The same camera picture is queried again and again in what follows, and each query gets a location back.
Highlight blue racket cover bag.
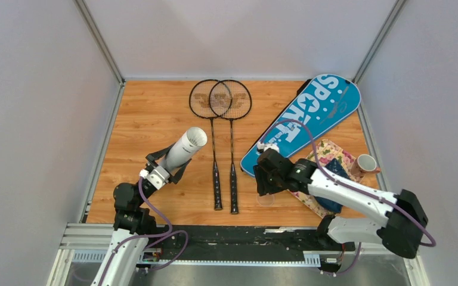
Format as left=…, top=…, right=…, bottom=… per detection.
left=255, top=73, right=361, bottom=157

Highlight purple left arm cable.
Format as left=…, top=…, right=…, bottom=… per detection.
left=96, top=178, right=190, bottom=286

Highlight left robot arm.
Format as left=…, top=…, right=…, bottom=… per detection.
left=92, top=144, right=195, bottom=285

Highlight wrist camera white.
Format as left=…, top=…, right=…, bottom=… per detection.
left=139, top=169, right=149, bottom=179
left=256, top=142, right=280, bottom=154

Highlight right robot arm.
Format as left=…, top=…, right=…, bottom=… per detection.
left=253, top=149, right=428, bottom=259

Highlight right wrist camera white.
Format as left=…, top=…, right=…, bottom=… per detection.
left=256, top=142, right=280, bottom=154

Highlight clear plastic tube lid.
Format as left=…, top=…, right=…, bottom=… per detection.
left=256, top=194, right=275, bottom=207

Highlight blue leaf-shaped dish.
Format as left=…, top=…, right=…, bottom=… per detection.
left=314, top=159, right=350, bottom=214

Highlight floral tray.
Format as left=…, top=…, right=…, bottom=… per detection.
left=289, top=139, right=363, bottom=218

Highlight white shuttlecock tube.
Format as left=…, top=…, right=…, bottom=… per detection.
left=159, top=127, right=208, bottom=172

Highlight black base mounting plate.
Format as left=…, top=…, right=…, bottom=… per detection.
left=154, top=225, right=356, bottom=262

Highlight white and pink mug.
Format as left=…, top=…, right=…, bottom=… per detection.
left=350, top=154, right=381, bottom=178

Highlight black badminton racket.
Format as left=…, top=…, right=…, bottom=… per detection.
left=189, top=79, right=232, bottom=210
left=209, top=79, right=252, bottom=215

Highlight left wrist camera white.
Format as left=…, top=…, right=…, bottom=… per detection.
left=139, top=169, right=149, bottom=179

